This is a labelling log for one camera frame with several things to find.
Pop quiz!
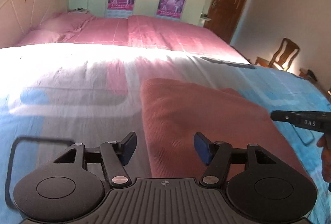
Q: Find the pink knit garment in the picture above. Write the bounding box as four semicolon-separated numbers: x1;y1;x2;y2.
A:
141;79;309;179

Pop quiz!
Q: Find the person's right hand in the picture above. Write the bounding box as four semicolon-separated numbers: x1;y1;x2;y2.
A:
317;135;331;183

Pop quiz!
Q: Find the brown wooden chair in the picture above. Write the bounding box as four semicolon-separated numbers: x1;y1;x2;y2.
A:
255;38;300;71

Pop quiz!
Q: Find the pink pillow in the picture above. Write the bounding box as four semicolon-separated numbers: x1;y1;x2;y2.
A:
16;30;74;46

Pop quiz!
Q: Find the pink checked duvet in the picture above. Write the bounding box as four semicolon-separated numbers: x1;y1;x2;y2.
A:
28;12;248;64

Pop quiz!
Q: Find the purple poster lower right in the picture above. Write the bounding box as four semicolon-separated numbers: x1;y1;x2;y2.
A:
157;0;185;19

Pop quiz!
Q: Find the cream wooden headboard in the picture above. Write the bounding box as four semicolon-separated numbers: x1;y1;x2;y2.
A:
1;0;67;48

